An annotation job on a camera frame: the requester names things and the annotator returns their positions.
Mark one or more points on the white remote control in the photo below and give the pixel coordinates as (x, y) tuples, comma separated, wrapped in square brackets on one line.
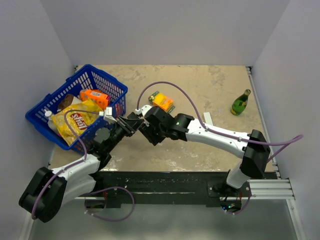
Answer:
[(207, 118)]

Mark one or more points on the yellow chips bag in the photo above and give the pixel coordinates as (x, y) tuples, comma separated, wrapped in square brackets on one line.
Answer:
[(83, 115)]

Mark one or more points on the white plastic bottle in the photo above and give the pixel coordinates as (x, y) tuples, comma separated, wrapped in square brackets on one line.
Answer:
[(49, 114)]

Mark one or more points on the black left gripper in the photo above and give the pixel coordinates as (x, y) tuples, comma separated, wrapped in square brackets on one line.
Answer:
[(129, 126)]

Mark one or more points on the orange carton box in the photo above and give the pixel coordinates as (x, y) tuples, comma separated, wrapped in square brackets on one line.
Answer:
[(101, 99)]

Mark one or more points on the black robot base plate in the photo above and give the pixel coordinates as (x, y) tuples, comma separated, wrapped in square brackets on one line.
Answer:
[(166, 188)]

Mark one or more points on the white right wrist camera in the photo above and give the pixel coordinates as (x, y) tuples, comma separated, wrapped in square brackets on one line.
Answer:
[(141, 112)]

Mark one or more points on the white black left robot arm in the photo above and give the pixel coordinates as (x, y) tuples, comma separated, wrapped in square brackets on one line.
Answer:
[(50, 189)]

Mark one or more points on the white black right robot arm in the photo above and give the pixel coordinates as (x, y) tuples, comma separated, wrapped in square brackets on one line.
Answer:
[(250, 148)]

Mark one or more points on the blue plastic basket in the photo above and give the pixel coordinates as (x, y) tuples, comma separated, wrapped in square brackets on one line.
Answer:
[(87, 77)]

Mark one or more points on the green glass bottle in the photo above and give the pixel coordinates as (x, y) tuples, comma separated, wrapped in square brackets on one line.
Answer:
[(240, 104)]

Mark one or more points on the orange yellow battery pack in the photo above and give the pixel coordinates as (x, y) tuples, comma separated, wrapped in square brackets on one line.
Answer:
[(160, 100)]

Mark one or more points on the aluminium frame rail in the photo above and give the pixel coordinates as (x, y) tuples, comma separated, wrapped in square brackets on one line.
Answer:
[(272, 189)]

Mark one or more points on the brown white package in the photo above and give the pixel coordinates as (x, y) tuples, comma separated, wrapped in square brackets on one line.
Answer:
[(67, 101)]

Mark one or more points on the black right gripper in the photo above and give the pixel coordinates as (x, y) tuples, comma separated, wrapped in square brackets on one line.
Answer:
[(148, 130)]

